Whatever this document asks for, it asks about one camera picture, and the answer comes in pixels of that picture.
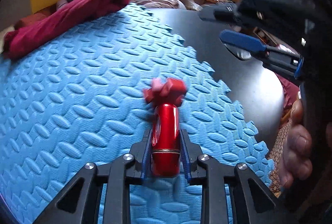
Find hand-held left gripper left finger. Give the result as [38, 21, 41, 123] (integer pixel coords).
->
[34, 129, 152, 224]

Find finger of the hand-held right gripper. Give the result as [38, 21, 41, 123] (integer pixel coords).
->
[219, 29, 303, 79]
[198, 0, 309, 30]

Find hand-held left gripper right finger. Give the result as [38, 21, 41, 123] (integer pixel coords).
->
[180, 129, 286, 224]

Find red bottle with pinwheel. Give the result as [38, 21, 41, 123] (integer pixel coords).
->
[143, 77, 187, 178]

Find person's right hand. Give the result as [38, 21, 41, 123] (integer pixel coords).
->
[281, 100, 313, 189]

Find dark red pillow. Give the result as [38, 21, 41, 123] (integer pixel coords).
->
[279, 75, 300, 109]

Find blue foam puzzle mat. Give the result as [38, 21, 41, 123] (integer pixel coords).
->
[0, 2, 275, 224]

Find maroon cloth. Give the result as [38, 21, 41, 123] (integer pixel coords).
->
[4, 0, 130, 58]

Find rust red pillow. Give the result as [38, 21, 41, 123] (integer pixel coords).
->
[13, 12, 56, 31]

